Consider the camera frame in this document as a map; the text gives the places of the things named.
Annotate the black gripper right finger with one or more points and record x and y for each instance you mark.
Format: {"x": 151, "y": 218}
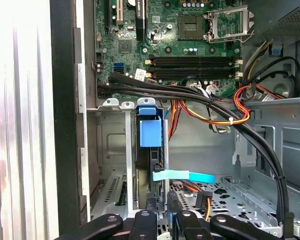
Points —
{"x": 190, "y": 225}

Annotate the CPU socket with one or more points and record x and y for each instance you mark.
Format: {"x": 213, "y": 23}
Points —
{"x": 190, "y": 27}

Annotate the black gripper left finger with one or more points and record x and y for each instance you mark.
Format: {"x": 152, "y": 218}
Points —
{"x": 145, "y": 225}

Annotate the metal disk bay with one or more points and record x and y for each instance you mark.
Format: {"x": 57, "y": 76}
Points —
{"x": 130, "y": 150}

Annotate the hard disk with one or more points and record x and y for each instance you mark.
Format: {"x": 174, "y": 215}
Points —
{"x": 150, "y": 132}

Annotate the black RAM slot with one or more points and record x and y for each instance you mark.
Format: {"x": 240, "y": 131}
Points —
{"x": 190, "y": 61}
{"x": 190, "y": 74}

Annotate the metal socket cover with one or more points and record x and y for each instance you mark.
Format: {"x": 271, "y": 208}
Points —
{"x": 230, "y": 9}

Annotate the grey power supply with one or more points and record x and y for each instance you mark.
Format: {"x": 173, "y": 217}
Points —
{"x": 290, "y": 20}

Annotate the white expansion slot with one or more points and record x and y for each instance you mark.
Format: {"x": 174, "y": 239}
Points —
{"x": 120, "y": 12}

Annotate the black graphics card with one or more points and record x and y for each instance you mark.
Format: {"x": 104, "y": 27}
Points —
{"x": 140, "y": 22}

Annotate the green motherboard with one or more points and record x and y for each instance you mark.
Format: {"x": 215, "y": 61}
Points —
{"x": 180, "y": 50}

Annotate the black expansion slot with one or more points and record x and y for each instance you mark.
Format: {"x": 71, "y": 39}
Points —
{"x": 108, "y": 12}

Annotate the blue board port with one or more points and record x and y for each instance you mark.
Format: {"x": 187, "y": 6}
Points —
{"x": 119, "y": 67}

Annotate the metal drive cage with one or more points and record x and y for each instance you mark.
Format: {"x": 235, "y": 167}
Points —
{"x": 290, "y": 150}

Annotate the black PC case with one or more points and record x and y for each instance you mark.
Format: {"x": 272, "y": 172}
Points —
{"x": 65, "y": 100}

